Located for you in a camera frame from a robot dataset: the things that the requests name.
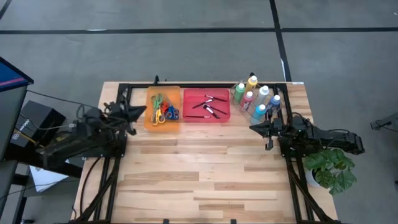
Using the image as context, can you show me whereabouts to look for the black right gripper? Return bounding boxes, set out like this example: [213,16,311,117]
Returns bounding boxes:
[249,112,284,151]

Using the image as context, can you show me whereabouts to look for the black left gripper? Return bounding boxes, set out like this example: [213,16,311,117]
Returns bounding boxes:
[110,95,147,136]

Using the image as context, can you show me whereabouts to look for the teal paint bottle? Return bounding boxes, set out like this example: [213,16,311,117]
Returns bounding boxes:
[250,104,267,125]

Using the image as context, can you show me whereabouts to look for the green-handled scissors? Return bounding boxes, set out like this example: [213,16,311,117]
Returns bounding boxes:
[150,93,165,124]

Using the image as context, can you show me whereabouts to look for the yellow-handled scissors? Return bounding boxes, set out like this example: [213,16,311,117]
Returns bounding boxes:
[152,108,167,126]

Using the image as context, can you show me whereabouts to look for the dark blue paint bottle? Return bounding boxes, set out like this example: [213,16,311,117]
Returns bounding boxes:
[266,95,282,114]

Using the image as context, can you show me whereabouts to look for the red paint bottle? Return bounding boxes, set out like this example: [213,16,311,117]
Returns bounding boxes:
[241,91,254,111]

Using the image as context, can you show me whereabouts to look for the white paint bottle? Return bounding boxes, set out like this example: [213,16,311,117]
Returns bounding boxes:
[253,85,270,108]

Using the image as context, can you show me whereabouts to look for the blue-handled scissors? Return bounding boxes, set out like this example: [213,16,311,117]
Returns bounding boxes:
[164,105,180,121]

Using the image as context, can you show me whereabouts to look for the green paint bottle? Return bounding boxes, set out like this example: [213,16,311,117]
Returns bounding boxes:
[233,83,246,104]

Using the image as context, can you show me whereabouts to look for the yellow paint bottle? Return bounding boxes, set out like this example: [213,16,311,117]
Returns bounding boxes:
[244,75,258,94]

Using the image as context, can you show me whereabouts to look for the black marker pen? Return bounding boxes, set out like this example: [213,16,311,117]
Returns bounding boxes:
[192,99,214,110]

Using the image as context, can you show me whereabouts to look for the clear plastic container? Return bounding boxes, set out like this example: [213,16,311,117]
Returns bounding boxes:
[229,75,282,124]

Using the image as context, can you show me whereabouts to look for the orange translucent plastic tray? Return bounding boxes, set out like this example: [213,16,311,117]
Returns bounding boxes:
[143,85,182,133]

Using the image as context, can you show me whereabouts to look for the pink-red translucent plastic tray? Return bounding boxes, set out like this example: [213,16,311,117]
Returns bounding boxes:
[182,88,231,124]

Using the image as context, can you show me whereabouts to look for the green potted plant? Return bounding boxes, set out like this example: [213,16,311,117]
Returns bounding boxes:
[303,147,358,197]

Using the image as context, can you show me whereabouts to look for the black equipment box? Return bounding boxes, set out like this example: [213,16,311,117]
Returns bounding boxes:
[10,100,67,149]

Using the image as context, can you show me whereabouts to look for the white paper sheet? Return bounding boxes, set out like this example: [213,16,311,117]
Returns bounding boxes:
[29,161,72,194]

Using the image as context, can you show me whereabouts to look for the black stand beam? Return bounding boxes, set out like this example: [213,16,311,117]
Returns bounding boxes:
[0,143,84,180]

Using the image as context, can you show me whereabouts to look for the grey stand leg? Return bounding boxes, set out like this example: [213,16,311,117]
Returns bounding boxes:
[369,111,398,131]

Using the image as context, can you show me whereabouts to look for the blue screen monitor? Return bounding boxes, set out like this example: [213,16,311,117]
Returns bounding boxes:
[0,56,35,162]

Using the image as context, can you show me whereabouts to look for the black aluminium rig frame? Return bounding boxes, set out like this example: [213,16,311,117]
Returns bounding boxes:
[70,74,343,224]

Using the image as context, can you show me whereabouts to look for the thick black hose cable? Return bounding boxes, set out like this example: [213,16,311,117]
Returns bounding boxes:
[79,156,103,216]

